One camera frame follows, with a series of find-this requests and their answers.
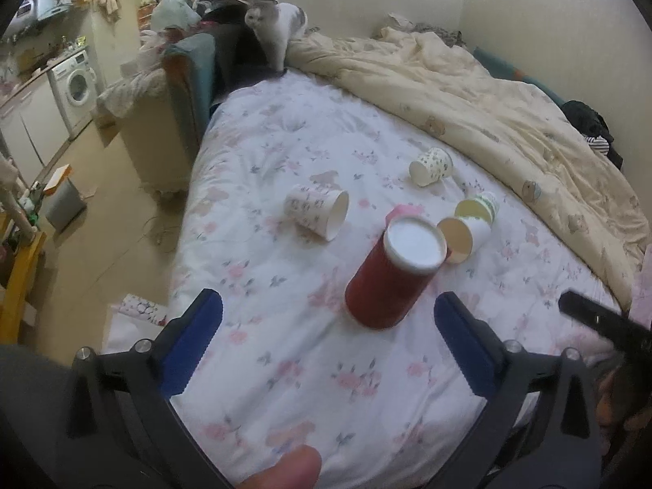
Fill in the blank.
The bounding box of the orange cardboard box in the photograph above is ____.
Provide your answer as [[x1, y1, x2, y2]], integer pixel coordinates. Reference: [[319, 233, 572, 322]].
[[43, 164, 73, 195]]

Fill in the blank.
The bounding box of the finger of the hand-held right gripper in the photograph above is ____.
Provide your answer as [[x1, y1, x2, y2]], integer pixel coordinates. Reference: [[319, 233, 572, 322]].
[[558, 289, 652, 356]]

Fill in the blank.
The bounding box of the white plastic bag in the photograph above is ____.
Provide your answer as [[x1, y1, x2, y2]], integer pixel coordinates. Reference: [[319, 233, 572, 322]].
[[152, 0, 203, 32]]

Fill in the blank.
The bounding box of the white floral paper cup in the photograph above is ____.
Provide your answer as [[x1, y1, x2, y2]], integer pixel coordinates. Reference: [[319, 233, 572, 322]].
[[284, 184, 350, 242]]

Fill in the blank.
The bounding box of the yellow wooden stool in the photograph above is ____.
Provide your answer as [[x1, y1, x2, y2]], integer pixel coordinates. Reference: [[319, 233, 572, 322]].
[[0, 213, 48, 338]]

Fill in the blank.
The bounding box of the white washing machine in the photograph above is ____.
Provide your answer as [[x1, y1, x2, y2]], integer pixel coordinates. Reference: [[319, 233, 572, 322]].
[[47, 48, 101, 134]]

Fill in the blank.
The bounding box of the pink paper cup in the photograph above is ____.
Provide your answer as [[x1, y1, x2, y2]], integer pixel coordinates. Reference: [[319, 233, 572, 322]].
[[385, 203, 425, 224]]

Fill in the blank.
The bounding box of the white grey cat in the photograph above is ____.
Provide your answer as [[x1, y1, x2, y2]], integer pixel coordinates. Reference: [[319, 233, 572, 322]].
[[244, 2, 309, 73]]

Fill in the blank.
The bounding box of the beige duvet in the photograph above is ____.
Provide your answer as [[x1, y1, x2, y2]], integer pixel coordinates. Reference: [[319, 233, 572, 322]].
[[285, 25, 652, 313]]

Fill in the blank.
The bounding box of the red paper cup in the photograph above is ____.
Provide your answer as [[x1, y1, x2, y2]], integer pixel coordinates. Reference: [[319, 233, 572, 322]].
[[344, 215, 448, 330]]

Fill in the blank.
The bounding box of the grey waste bin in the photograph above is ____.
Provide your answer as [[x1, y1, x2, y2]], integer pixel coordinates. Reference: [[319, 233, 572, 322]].
[[43, 179, 88, 233]]

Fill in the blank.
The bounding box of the person's left hand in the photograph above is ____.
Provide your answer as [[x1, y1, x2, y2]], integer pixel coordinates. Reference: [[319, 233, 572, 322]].
[[238, 444, 324, 489]]

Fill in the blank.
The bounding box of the green paper cup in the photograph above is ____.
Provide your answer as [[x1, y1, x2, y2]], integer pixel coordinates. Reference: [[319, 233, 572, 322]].
[[454, 192, 500, 226]]

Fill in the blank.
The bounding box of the teal pillow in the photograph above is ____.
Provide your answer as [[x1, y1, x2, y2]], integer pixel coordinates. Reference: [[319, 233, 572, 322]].
[[473, 45, 567, 109]]

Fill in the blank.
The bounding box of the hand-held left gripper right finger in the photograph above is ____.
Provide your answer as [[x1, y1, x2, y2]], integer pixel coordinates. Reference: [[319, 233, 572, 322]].
[[427, 291, 603, 489]]

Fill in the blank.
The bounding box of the grey patterned cloth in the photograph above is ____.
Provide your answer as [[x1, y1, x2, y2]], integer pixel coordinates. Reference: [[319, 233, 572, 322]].
[[378, 12, 465, 48]]

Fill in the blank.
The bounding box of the white paw print paper cup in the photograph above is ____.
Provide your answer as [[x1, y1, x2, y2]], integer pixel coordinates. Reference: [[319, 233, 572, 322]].
[[409, 147, 454, 187]]

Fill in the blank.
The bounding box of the dark clothes pile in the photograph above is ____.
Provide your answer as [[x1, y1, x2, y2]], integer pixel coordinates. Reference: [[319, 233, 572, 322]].
[[562, 100, 625, 170]]

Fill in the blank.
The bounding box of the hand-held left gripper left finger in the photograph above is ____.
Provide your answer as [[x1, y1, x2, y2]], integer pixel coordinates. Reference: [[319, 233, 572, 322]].
[[67, 288, 236, 489]]

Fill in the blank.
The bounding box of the floral wrapping paper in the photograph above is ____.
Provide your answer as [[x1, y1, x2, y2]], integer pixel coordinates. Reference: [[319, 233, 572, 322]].
[[108, 293, 170, 328]]

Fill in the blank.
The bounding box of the teal armchair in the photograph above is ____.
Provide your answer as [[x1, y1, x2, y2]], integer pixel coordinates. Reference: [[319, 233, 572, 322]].
[[162, 32, 241, 150]]

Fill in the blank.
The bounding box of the range hood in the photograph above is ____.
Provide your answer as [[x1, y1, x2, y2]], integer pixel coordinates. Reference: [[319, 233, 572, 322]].
[[17, 0, 58, 22]]

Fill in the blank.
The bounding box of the white kitchen cabinet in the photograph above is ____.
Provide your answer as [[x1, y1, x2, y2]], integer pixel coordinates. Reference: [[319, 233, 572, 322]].
[[0, 78, 70, 185]]

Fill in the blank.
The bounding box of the white paper cup tan inside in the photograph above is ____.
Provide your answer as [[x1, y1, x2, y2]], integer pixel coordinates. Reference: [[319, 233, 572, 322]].
[[437, 215, 492, 266]]

